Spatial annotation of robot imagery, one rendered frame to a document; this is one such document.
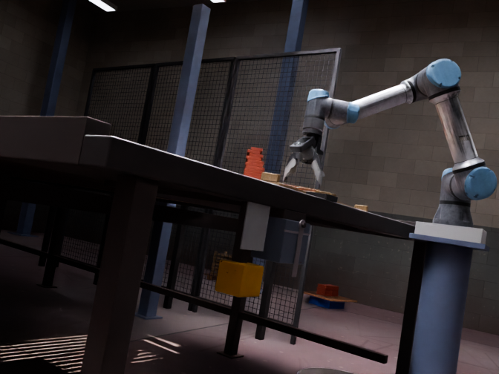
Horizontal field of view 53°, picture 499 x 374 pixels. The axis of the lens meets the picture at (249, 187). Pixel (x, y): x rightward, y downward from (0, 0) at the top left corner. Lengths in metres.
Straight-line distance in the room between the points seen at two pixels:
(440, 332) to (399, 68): 5.62
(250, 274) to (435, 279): 1.00
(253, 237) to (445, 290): 1.00
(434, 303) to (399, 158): 5.05
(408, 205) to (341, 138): 1.34
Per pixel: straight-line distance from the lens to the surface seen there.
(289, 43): 6.69
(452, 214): 2.10
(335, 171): 7.23
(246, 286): 1.26
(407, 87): 2.11
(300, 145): 1.76
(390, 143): 7.10
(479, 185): 1.99
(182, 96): 3.90
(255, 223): 1.29
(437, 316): 2.09
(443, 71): 2.01
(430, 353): 2.11
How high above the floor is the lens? 0.80
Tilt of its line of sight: 4 degrees up
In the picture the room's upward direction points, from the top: 10 degrees clockwise
